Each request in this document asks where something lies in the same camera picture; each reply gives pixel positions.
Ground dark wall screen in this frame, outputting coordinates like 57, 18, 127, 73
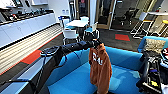
12, 0, 24, 8

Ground white kitchen counter cabinets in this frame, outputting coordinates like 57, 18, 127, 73
0, 12, 58, 48

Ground plain white chair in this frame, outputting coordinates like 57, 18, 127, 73
61, 29, 81, 46

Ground white bar stool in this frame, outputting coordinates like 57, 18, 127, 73
130, 12, 148, 37

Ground orange hoodie with white print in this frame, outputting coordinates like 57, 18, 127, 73
88, 43, 114, 94

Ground white square table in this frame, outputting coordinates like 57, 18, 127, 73
65, 19, 90, 29

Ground white wall cabinet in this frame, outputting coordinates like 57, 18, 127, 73
29, 0, 50, 6

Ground black office chair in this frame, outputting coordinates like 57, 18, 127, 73
122, 7, 138, 27

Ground wide wood framed glass door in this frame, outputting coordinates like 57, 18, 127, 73
95, 0, 117, 31

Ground blue armchair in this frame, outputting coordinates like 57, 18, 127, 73
137, 35, 168, 56

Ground black cart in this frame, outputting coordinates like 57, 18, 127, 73
135, 49, 168, 94

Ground white high table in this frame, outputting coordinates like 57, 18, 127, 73
146, 10, 168, 17

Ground patterned beige cushion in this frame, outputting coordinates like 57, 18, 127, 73
143, 37, 168, 54

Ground blue sofa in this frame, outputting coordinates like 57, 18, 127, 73
38, 44, 148, 94

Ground yellow bar stool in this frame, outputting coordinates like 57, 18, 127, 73
159, 19, 168, 37

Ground white chair blue seat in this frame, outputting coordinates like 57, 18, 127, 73
83, 21, 100, 40
79, 15, 90, 22
58, 15, 72, 30

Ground narrow wood framed glass door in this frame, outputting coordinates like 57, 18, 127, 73
74, 0, 91, 20

